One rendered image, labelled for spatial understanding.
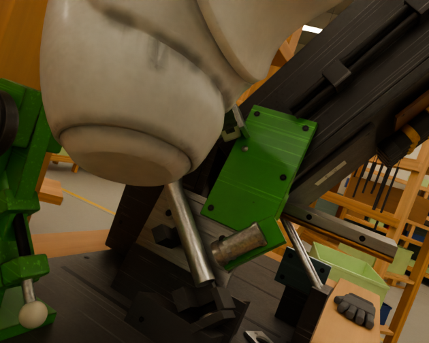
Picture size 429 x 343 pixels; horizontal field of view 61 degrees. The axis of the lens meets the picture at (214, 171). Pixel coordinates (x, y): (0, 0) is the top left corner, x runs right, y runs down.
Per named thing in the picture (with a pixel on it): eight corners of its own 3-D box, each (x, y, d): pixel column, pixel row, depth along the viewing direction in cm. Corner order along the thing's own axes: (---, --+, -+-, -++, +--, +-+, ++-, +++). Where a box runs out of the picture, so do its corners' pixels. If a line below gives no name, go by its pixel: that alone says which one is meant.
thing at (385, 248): (389, 254, 73) (394, 239, 73) (391, 265, 58) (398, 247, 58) (224, 186, 89) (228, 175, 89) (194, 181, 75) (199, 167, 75)
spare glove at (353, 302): (338, 294, 107) (340, 286, 107) (374, 312, 102) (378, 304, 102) (327, 309, 89) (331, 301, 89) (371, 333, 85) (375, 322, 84)
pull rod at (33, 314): (48, 329, 39) (65, 280, 39) (25, 337, 37) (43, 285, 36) (17, 304, 41) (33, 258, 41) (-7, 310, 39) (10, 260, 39)
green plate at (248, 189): (272, 250, 61) (320, 143, 65) (263, 242, 53) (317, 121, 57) (215, 223, 66) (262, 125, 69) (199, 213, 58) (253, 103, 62)
